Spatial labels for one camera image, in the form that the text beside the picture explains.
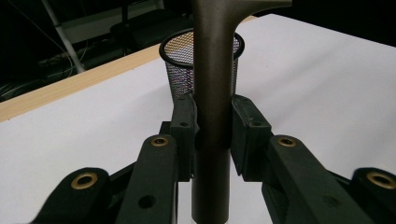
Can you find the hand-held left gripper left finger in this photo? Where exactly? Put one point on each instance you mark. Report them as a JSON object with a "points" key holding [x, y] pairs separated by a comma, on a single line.
{"points": [[183, 137]]}

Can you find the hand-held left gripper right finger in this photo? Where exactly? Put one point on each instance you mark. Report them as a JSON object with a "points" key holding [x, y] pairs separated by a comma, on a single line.
{"points": [[249, 140]]}

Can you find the black mesh pen holder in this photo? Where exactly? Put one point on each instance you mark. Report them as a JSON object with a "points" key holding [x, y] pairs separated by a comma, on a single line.
{"points": [[180, 77]]}

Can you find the dark brown comb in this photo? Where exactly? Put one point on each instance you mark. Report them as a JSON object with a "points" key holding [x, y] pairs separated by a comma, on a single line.
{"points": [[211, 77]]}

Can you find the white table mat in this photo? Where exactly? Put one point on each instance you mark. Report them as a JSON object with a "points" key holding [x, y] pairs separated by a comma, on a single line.
{"points": [[311, 77]]}

